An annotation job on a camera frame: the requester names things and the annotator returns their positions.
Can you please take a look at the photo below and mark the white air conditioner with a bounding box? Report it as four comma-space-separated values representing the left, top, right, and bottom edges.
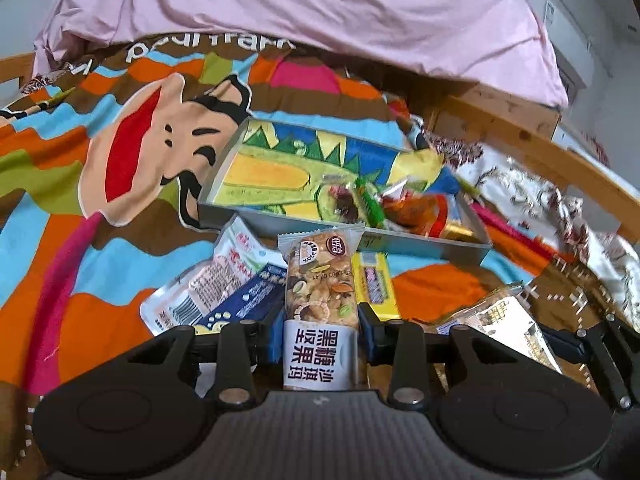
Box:
525, 0, 613, 93

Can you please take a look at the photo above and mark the grey tray with dinosaur drawing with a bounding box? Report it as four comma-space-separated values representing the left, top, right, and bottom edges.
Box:
197, 116, 493, 267

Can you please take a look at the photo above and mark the pink sheet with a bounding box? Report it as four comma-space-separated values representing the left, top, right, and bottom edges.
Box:
32, 0, 571, 108

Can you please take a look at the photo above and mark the nut bar packet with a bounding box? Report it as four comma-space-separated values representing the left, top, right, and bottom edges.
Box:
435, 287, 563, 373
277, 225, 366, 391

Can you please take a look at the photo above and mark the white packet with red print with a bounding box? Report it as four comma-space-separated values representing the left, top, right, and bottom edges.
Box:
141, 215, 281, 335

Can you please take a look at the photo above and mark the gold foil packet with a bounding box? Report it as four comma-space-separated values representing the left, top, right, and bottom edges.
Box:
440, 220, 475, 242

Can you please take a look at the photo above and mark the yellow snack packet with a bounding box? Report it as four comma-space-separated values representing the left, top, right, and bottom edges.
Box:
350, 251, 402, 322

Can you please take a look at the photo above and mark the white floral bedsheet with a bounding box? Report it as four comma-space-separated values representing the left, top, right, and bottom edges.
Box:
415, 125, 640, 331

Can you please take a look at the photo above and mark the wooden bed frame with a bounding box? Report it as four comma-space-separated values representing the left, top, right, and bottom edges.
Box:
0, 52, 640, 241

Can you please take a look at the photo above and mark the blue and white snack packet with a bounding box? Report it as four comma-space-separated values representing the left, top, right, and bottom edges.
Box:
194, 262, 289, 336

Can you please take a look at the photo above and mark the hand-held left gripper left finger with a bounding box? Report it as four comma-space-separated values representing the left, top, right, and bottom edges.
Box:
125, 310, 287, 408

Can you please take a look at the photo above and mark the printed cartoon blanket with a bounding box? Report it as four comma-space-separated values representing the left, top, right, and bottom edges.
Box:
0, 35, 640, 480

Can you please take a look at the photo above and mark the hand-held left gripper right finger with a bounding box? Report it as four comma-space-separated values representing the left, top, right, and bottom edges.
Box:
356, 302, 523, 409

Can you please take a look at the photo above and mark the green snack packet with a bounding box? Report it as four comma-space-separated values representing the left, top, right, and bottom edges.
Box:
356, 179, 387, 229

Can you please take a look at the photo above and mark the orange packet with red end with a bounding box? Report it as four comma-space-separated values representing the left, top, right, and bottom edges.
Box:
384, 192, 450, 237

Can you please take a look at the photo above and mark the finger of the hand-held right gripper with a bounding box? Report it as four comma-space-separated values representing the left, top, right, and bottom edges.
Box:
545, 312, 640, 411

